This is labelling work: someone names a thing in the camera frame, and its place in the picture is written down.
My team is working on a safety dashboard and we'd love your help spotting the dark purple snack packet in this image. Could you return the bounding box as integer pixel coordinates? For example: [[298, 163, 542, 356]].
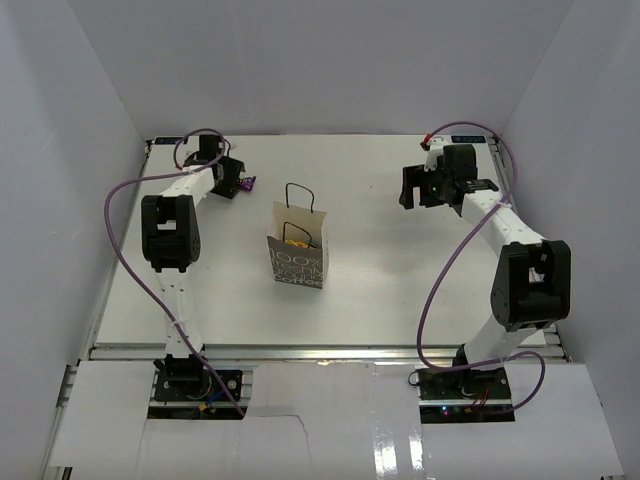
[[237, 176, 257, 193]]

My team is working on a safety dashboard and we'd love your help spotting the yellow M&M snack packet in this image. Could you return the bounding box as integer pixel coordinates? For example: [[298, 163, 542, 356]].
[[284, 239, 315, 249]]

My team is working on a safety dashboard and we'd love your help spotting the grey white paper bag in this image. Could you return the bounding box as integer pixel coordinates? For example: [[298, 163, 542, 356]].
[[267, 182, 329, 290]]

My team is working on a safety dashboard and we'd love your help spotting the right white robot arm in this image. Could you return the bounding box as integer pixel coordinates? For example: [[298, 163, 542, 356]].
[[399, 137, 572, 399]]

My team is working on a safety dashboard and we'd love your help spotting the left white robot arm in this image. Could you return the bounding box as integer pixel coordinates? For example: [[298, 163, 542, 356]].
[[141, 128, 245, 399]]

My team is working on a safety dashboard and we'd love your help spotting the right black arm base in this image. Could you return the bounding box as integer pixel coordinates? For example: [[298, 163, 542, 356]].
[[407, 368, 515, 425]]

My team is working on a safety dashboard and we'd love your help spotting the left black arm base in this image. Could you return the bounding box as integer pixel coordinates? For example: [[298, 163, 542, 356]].
[[153, 356, 229, 406]]

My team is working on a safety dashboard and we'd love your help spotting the right blue corner label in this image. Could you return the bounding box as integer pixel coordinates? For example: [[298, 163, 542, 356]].
[[451, 135, 486, 144]]

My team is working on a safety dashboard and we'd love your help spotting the blue corner label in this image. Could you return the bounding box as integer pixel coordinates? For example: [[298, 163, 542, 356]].
[[153, 136, 184, 146], [451, 135, 486, 144]]

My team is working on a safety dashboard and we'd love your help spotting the left blue corner label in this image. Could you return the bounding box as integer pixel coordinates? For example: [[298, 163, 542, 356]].
[[153, 136, 184, 146]]

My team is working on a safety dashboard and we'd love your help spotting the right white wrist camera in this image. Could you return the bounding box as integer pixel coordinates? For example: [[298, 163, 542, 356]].
[[420, 134, 448, 171]]

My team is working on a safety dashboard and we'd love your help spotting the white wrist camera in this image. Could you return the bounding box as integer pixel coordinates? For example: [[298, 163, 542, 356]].
[[420, 134, 448, 171], [173, 150, 199, 170]]

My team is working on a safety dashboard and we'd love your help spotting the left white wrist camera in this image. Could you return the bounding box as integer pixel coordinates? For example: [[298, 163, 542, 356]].
[[173, 150, 199, 170]]

